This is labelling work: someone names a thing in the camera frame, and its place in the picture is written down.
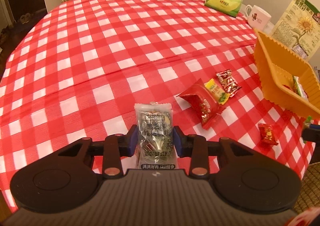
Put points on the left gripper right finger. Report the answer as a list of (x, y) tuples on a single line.
[(195, 147)]

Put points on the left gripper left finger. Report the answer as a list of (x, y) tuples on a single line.
[(115, 147)]

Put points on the large red snack packet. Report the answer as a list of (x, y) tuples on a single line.
[(203, 103)]

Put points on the grey transparent nut packet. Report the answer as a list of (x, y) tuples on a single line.
[(155, 137)]

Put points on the small red orange candy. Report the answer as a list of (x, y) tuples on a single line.
[(266, 134)]

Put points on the silver green snack packet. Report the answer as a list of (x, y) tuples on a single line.
[(298, 88)]

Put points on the yellow green candy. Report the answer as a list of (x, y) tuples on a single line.
[(220, 96)]

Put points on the near woven chair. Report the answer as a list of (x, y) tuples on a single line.
[(310, 191)]

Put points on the red white striped candy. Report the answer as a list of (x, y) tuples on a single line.
[(228, 82)]

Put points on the yellow plastic tray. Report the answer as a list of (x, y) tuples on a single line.
[(276, 65)]

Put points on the red white checkered tablecloth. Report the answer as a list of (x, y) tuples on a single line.
[(80, 71)]

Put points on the sunflower seed bag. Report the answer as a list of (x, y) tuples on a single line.
[(298, 28)]

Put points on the white ceramic mug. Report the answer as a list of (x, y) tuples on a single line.
[(257, 17)]

